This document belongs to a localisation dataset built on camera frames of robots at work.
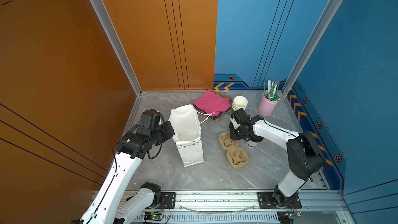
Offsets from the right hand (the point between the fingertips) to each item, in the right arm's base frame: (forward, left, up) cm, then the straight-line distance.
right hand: (231, 136), depth 91 cm
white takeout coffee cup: (-6, -11, +1) cm, 12 cm away
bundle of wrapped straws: (+25, -27, +13) cm, 39 cm away
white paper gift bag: (+3, +26, +12) cm, 29 cm away
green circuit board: (-38, +40, -5) cm, 56 cm away
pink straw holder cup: (+20, -25, +3) cm, 32 cm away
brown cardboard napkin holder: (+29, -2, +1) cm, 29 cm away
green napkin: (+33, +4, +1) cm, 33 cm away
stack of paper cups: (+19, -6, +9) cm, 22 cm away
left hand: (-7, +29, +21) cm, 37 cm away
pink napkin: (+24, +10, +2) cm, 26 cm away
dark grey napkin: (+15, +6, +2) cm, 16 cm away
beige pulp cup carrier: (-12, -2, -2) cm, 12 cm away
